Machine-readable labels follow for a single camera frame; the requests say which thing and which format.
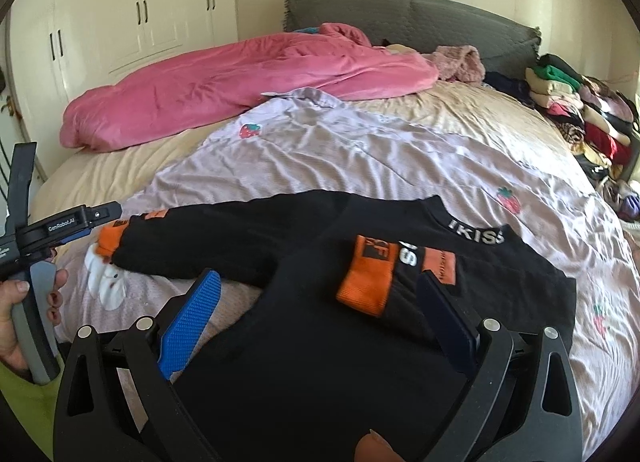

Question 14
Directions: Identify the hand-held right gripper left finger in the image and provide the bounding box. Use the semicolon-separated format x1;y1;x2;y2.
52;268;223;462

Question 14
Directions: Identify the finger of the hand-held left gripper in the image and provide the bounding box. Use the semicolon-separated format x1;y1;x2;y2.
6;142;39;235
30;201;124;245

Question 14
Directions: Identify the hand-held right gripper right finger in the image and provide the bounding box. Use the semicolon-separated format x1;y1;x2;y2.
416;273;584;462

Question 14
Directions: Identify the black sweater with orange cuffs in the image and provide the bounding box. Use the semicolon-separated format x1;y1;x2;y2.
97;189;577;462

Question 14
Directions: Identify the pile of folded clothes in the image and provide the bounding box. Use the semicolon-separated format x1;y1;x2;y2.
525;54;640;183

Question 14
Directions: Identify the person's left hand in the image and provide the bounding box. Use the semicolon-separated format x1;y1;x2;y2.
0;249;69;374

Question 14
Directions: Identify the person's right hand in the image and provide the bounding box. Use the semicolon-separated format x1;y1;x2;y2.
354;429;407;462

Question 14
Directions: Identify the beige bed sheet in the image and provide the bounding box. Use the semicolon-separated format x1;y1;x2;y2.
30;76;601;253

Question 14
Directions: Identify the lime green cloth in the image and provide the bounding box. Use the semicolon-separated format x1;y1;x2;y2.
0;367;63;443

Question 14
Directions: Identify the pink duvet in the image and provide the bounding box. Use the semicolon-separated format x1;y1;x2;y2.
59;22;441;153

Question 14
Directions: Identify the lilac strawberry print sheet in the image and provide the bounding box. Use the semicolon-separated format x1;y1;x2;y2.
55;86;640;453

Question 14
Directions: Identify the purple cloth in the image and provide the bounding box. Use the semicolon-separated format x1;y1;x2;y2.
617;192;640;223

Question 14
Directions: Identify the dark navy garment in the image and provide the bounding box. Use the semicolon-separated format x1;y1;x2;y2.
482;70;533;105

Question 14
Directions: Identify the pink fuzzy garment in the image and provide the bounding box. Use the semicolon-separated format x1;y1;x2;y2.
432;45;486;85

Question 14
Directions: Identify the cream cloth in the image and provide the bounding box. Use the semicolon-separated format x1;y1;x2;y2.
385;43;431;62

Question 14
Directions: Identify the grey padded headboard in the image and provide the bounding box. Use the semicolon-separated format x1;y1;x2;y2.
284;0;543;75

